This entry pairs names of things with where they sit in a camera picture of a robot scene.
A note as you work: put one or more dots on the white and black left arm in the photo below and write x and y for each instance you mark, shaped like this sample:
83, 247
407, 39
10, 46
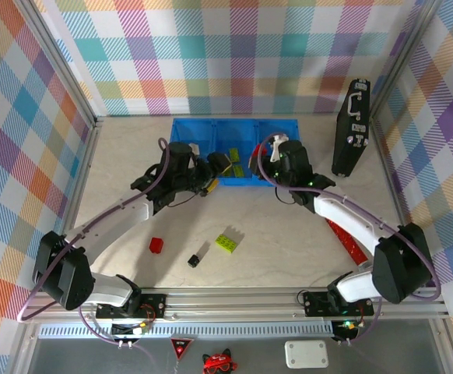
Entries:
109, 222

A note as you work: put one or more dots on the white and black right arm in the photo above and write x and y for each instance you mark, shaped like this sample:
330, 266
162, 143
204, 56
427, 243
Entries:
347, 214

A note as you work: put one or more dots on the black lego brick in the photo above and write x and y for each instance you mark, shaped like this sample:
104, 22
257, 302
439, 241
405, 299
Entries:
194, 260

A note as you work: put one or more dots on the small red lego brick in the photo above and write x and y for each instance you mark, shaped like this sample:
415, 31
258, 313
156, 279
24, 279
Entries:
156, 245

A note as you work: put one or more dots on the red triangle sticker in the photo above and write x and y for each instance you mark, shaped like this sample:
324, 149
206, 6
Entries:
180, 346

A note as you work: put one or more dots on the small electronics board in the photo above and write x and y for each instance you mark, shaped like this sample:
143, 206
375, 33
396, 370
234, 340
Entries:
347, 326
131, 330

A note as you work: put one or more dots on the red cat figure with glasses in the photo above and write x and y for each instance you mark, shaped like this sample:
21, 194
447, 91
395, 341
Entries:
219, 362

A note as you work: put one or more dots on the white rectangular plate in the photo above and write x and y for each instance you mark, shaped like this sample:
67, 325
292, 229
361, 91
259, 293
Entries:
306, 353

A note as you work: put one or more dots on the aluminium side rail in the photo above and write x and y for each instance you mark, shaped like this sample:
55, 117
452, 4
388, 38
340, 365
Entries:
89, 150
390, 175

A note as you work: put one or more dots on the long aluminium frame rail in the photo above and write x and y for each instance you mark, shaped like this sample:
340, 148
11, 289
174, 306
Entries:
230, 308

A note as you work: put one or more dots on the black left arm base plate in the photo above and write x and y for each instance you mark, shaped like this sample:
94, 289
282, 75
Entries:
156, 305

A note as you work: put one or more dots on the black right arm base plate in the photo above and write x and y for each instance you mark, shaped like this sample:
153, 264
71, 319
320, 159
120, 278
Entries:
316, 305

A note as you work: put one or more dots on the aluminium frame post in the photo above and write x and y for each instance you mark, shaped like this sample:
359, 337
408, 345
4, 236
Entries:
63, 70
401, 66

